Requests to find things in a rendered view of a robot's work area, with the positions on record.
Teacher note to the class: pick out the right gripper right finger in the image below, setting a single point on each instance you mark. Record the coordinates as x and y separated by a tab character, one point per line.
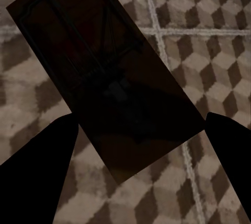
231	142

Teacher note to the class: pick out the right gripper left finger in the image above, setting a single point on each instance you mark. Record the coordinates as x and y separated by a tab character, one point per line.
31	180

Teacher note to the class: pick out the mousetrap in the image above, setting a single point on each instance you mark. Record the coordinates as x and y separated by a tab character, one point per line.
128	103

